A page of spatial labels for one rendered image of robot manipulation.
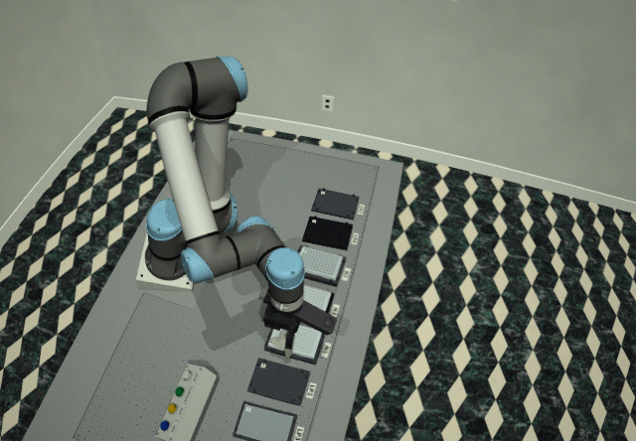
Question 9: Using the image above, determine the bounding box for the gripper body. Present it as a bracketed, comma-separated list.
[263, 289, 302, 333]

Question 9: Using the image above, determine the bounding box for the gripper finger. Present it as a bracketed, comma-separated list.
[270, 329, 295, 359]

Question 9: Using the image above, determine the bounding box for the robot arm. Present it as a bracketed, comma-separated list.
[145, 57, 337, 335]

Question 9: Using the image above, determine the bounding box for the grey operator button panel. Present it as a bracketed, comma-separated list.
[155, 364, 219, 441]

